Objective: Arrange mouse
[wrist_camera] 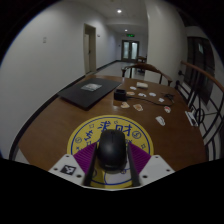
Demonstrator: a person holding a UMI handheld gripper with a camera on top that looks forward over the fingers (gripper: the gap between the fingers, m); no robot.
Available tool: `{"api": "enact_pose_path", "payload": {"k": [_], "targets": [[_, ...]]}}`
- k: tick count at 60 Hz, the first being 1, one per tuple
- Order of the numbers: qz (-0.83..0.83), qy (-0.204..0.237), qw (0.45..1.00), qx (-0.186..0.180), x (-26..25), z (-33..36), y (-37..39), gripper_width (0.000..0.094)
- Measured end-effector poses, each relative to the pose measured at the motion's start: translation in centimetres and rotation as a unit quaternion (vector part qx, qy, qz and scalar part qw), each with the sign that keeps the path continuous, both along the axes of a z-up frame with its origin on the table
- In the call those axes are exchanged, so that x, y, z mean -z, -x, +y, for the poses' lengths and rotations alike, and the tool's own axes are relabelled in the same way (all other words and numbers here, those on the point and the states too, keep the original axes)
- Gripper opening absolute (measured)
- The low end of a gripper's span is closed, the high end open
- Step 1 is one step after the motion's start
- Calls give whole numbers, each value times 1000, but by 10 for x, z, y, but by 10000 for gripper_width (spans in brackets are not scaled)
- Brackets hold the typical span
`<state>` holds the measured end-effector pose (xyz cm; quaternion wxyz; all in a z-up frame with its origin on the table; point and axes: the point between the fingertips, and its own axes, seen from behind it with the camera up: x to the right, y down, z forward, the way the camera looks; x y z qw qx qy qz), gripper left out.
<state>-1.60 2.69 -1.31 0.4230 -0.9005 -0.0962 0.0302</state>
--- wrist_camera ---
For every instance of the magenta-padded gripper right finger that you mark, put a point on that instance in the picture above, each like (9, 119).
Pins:
(155, 166)

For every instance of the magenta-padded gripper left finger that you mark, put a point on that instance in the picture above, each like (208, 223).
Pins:
(66, 166)

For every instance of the black computer mouse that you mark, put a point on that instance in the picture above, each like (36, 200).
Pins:
(111, 150)

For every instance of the round yellow printed mouse pad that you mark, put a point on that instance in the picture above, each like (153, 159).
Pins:
(90, 128)

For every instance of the white oblong sticker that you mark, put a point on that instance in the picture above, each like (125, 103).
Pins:
(160, 120)

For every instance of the red and white sticker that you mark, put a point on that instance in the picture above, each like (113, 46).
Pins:
(167, 109)

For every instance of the white flat strip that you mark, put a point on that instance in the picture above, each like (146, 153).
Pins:
(191, 118)

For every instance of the orange and white sticker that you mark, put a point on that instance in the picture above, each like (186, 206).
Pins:
(138, 107)

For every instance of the cream and orange sticker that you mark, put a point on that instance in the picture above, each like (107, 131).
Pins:
(125, 105)

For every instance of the large black flat desk mat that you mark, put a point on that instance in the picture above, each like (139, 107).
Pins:
(88, 93)

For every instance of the small black box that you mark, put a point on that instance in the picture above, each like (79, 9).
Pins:
(119, 95)

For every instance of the small white box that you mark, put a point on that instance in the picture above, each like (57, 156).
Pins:
(142, 85)

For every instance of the clear plastic bag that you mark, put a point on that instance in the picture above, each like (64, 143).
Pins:
(91, 87)

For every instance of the curved-back wooden chair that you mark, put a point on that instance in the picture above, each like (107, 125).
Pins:
(146, 66)

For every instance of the distant wooden chairs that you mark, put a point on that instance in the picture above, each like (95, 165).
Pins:
(141, 59)

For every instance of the dark framed window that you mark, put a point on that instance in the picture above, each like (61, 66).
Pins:
(198, 63)

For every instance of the glass double door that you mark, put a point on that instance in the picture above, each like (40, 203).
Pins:
(130, 50)

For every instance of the white side door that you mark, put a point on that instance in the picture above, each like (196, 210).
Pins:
(89, 48)

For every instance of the green exit sign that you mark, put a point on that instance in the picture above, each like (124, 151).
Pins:
(130, 35)

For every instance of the round ceiling light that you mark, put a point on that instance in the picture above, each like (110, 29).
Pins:
(119, 11)

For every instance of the wooden chair with metal frame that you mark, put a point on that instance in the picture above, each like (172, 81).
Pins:
(200, 71)

